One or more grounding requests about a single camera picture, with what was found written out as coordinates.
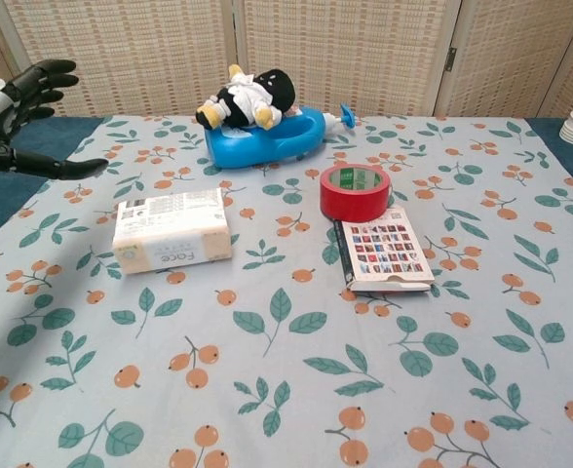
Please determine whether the white Face tissue pack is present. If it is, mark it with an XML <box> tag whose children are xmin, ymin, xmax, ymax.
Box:
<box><xmin>111</xmin><ymin>187</ymin><xmax>234</xmax><ymax>276</ymax></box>

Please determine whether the red tape roll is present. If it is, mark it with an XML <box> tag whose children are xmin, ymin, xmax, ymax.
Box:
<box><xmin>319</xmin><ymin>164</ymin><xmax>393</xmax><ymax>223</ymax></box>

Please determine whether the book with photo grid cover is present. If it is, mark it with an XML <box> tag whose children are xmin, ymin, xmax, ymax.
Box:
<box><xmin>332</xmin><ymin>205</ymin><xmax>436</xmax><ymax>293</ymax></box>

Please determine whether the blue detergent pump bottle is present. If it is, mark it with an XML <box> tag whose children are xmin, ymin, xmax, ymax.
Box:
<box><xmin>203</xmin><ymin>101</ymin><xmax>361</xmax><ymax>171</ymax></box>

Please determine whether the black and white plush toy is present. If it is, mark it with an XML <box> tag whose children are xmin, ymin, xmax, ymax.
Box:
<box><xmin>195</xmin><ymin>63</ymin><xmax>297</xmax><ymax>132</ymax></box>

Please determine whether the fruit and leaf print tablecloth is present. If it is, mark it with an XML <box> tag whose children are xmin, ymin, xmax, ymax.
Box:
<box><xmin>0</xmin><ymin>114</ymin><xmax>573</xmax><ymax>468</ymax></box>

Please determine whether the woven folding screen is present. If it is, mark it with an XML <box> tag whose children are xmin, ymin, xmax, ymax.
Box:
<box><xmin>0</xmin><ymin>0</ymin><xmax>573</xmax><ymax>119</ymax></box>

